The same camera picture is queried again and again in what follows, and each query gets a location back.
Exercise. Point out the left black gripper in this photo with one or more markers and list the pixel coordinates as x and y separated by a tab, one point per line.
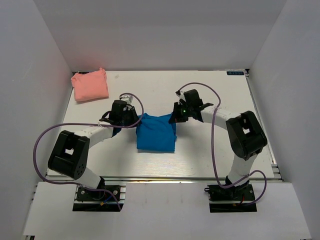
135	118

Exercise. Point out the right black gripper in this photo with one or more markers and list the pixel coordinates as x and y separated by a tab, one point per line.
176	117

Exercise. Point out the blue t-shirt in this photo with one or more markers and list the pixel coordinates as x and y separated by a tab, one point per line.
156	134

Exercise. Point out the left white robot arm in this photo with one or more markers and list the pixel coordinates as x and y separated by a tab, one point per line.
70	153

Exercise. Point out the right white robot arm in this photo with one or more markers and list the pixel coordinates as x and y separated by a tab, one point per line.
246	136

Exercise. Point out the folded pink t-shirt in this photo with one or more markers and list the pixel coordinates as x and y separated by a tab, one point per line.
90	86

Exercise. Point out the blue label sticker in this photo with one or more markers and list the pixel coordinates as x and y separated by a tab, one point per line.
235	73

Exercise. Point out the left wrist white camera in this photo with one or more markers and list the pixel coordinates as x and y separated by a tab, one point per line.
128	98

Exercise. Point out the wrist white camera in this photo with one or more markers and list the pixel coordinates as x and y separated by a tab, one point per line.
181	97
128	98

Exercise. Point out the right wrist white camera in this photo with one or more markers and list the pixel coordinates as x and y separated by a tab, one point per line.
181	97

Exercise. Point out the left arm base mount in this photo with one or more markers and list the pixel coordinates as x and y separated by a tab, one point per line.
93	201

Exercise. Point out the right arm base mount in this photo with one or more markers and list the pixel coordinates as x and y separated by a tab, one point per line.
231	200

